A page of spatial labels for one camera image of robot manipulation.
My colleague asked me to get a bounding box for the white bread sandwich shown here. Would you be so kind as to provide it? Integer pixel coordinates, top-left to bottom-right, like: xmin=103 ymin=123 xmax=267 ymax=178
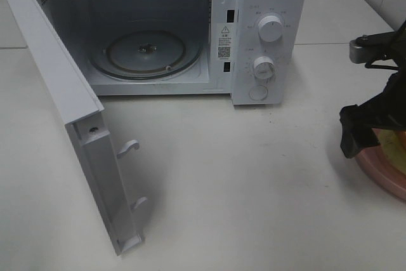
xmin=378 ymin=129 xmax=405 ymax=174

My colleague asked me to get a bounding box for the white timer knob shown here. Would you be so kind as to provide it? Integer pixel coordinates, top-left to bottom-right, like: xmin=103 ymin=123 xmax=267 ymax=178
xmin=252 ymin=56 xmax=275 ymax=80

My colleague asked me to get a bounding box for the white door release button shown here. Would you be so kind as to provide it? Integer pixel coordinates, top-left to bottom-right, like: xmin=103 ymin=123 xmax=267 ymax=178
xmin=249 ymin=86 xmax=268 ymax=100

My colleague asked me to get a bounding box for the white power knob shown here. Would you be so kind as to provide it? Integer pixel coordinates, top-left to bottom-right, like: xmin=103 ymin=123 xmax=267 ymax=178
xmin=258 ymin=13 xmax=284 ymax=43

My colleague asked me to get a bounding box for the pink speckled plate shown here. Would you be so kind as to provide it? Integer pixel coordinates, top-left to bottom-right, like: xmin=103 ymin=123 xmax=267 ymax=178
xmin=355 ymin=129 xmax=405 ymax=201

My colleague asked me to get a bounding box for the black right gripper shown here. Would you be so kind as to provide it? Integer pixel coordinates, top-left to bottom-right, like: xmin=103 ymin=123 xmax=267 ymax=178
xmin=339 ymin=23 xmax=405 ymax=159

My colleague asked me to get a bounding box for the white microwave oven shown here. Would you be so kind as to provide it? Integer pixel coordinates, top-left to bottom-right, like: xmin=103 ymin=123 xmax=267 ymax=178
xmin=40 ymin=0 xmax=304 ymax=105

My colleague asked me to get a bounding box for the white microwave door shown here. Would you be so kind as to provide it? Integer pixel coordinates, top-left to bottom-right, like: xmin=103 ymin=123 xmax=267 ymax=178
xmin=7 ymin=0 xmax=146 ymax=255

